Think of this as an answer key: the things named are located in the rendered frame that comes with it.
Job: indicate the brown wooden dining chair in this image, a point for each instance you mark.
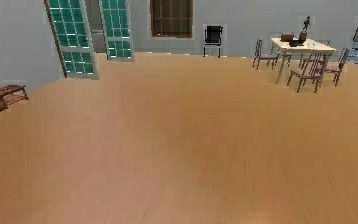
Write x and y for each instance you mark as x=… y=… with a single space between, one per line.
x=335 y=66
x=309 y=57
x=307 y=73
x=263 y=56

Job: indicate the cream dining table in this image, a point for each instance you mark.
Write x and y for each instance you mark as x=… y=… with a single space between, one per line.
x=302 y=47

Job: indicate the black office chair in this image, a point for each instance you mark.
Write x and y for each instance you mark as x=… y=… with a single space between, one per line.
x=213 y=36

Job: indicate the brown framed window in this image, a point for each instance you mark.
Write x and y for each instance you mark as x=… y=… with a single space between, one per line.
x=171 y=17

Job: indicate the green glass panel door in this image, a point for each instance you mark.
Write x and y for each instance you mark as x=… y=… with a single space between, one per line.
x=117 y=30
x=72 y=36

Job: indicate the brown box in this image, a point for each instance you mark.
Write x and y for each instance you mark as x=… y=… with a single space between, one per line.
x=287 y=36

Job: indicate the black bowl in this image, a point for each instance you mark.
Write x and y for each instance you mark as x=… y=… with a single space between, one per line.
x=294 y=43

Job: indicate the brown vase with plant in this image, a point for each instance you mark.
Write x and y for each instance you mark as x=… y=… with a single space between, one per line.
x=303 y=31

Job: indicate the brown low wooden table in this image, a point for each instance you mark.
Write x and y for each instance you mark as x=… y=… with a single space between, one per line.
x=3 y=98

